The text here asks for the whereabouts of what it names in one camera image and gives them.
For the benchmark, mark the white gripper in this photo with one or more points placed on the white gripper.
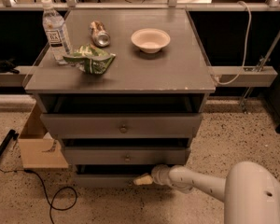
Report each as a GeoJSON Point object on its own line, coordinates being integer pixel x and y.
{"type": "Point", "coordinates": [160, 174]}

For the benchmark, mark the grey bottom drawer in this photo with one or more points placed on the grey bottom drawer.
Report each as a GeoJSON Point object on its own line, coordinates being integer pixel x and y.
{"type": "Point", "coordinates": [109, 176]}

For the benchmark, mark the grey drawer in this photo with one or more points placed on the grey drawer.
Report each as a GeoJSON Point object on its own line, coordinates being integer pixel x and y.
{"type": "Point", "coordinates": [126, 155]}
{"type": "Point", "coordinates": [109, 176]}
{"type": "Point", "coordinates": [122, 125]}

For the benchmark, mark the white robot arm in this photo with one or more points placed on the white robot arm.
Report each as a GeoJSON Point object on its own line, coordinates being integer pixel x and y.
{"type": "Point", "coordinates": [250, 193]}

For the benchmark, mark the grey top drawer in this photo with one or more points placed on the grey top drawer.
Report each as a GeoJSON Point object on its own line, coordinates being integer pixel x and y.
{"type": "Point", "coordinates": [122, 125]}

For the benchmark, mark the grey drawer cabinet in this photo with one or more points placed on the grey drawer cabinet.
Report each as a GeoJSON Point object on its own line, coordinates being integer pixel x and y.
{"type": "Point", "coordinates": [174, 80]}

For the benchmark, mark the grey middle drawer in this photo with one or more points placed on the grey middle drawer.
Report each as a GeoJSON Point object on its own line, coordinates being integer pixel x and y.
{"type": "Point", "coordinates": [126, 155]}

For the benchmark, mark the cardboard box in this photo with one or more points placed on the cardboard box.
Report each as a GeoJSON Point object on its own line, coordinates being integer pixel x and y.
{"type": "Point", "coordinates": [38, 149]}

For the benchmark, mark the green chip bag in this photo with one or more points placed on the green chip bag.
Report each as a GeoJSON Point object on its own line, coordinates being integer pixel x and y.
{"type": "Point", "coordinates": [90, 59]}

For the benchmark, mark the white paper bowl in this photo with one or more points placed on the white paper bowl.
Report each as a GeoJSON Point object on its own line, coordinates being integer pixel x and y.
{"type": "Point", "coordinates": [150, 40]}

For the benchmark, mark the black bar on floor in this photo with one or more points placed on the black bar on floor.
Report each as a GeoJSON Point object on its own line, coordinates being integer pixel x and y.
{"type": "Point", "coordinates": [9, 139]}

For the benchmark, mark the crushed metal can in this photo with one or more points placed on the crushed metal can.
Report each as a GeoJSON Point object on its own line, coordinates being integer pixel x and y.
{"type": "Point", "coordinates": [99, 35]}

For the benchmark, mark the clear plastic water bottle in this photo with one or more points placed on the clear plastic water bottle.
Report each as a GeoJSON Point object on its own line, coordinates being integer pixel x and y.
{"type": "Point", "coordinates": [56, 32]}

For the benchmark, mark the black object on rail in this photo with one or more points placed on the black object on rail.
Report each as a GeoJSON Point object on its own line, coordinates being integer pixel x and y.
{"type": "Point", "coordinates": [7, 66]}

